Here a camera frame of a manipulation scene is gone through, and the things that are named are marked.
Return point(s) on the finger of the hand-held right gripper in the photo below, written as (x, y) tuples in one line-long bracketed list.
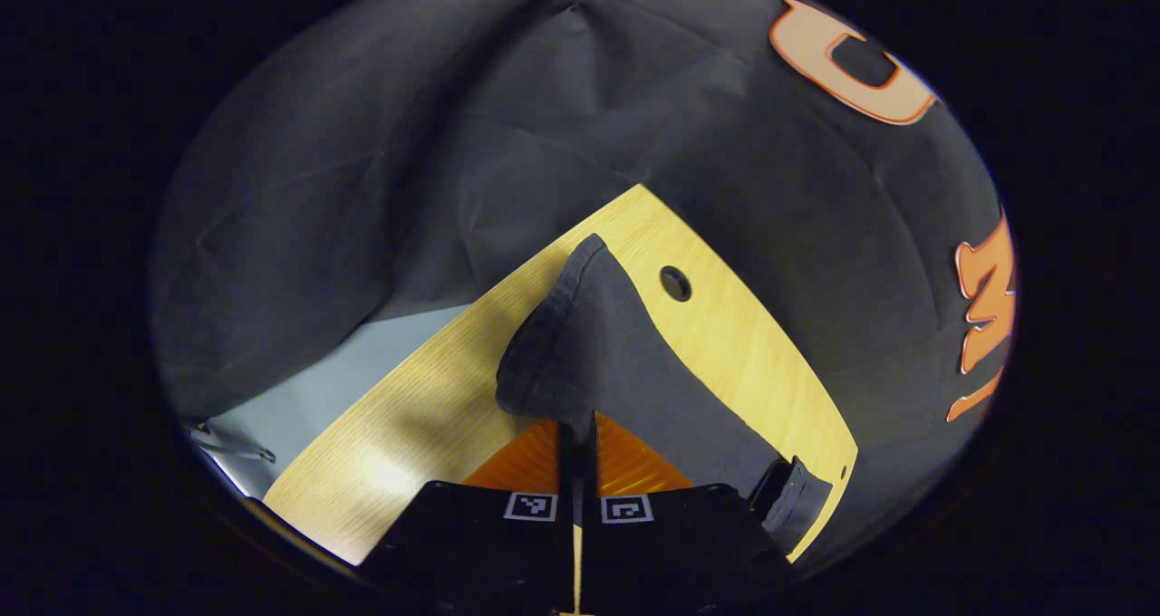
[(772, 494)]

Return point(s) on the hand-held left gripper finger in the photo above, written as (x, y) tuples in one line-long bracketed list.
[(589, 553), (566, 543)]

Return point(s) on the black jeans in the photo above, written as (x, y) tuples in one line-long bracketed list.
[(616, 353)]

